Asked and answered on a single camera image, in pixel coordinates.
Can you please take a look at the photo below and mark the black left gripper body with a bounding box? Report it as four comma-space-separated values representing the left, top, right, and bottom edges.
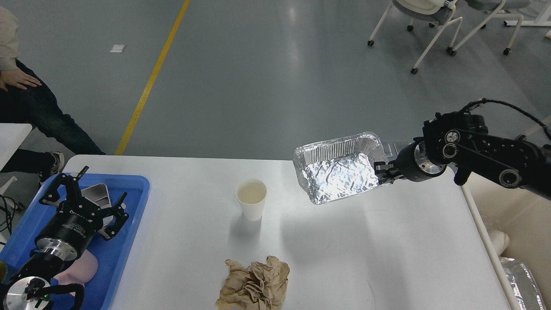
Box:
35, 204, 104, 261

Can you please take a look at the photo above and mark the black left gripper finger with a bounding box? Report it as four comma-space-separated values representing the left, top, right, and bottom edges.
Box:
98, 192, 129, 241
39, 166, 90, 213

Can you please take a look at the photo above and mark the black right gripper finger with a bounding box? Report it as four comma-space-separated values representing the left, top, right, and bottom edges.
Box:
374, 161, 403, 180

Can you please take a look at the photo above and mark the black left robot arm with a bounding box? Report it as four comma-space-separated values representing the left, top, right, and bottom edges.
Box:
1, 166, 129, 310

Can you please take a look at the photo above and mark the clear floor plate left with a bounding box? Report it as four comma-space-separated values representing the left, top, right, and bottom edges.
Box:
381, 143, 394, 158

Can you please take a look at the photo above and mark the seated person in jeans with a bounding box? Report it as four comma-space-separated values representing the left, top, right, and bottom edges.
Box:
0, 7, 104, 184

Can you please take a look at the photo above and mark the white chair left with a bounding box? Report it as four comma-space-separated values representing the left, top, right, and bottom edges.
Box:
367, 0, 463, 75

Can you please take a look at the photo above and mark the white side table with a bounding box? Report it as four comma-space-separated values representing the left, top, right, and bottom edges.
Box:
0, 123, 33, 169

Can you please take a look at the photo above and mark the crumpled brown paper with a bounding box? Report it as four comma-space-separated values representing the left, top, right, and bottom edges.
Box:
215, 256, 291, 310

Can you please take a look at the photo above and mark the foil tray inside bin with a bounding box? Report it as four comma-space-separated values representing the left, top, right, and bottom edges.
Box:
499, 257, 546, 310

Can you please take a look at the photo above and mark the white chair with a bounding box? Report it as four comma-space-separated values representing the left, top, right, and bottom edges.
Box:
446, 0, 551, 56
367, 0, 463, 75

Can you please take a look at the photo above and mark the white chair right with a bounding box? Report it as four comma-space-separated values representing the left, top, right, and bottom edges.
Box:
446, 0, 551, 56

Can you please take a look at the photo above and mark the stainless steel rectangular tray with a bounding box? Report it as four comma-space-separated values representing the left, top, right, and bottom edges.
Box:
80, 183, 116, 229

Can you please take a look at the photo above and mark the blue plastic tray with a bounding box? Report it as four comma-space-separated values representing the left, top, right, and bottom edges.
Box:
0, 174, 150, 310

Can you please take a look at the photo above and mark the white paper cup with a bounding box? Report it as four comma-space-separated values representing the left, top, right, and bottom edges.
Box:
235, 179, 267, 221

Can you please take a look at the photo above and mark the pink mug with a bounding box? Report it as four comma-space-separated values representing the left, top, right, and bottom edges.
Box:
53, 250, 99, 286

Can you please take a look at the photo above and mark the cream plastic bin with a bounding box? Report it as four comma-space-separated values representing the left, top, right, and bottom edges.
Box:
466, 174, 551, 309

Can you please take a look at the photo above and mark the white chair base right edge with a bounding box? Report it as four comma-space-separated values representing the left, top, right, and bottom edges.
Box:
515, 124, 550, 146

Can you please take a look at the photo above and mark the person's hand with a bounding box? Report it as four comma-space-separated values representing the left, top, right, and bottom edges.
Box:
0, 69, 42, 92

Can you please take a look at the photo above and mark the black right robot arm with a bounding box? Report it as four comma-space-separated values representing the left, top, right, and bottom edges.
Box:
373, 98, 551, 199

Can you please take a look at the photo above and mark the aluminium foil tray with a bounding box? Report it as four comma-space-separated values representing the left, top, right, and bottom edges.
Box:
292, 131, 388, 205

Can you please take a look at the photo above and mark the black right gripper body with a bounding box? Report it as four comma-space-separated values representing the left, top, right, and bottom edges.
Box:
393, 141, 446, 182

